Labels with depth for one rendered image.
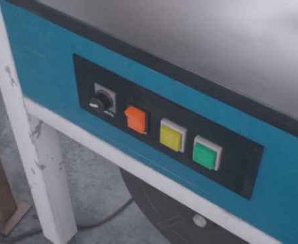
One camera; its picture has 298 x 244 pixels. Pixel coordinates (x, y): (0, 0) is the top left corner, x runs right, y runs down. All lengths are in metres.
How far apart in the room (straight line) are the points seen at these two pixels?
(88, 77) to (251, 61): 0.20
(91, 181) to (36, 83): 0.65
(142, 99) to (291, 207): 0.20
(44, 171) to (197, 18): 0.46
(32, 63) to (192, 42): 0.25
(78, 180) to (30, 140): 0.50
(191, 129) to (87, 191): 0.79
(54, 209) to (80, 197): 0.30
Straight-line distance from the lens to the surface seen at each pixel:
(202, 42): 0.51
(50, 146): 0.86
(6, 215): 1.25
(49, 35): 0.61
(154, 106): 0.53
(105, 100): 0.57
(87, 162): 1.35
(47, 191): 0.93
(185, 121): 0.52
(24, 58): 0.68
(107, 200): 1.27
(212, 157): 0.51
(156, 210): 1.06
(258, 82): 0.47
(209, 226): 0.91
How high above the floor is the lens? 1.04
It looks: 46 degrees down
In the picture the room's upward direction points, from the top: straight up
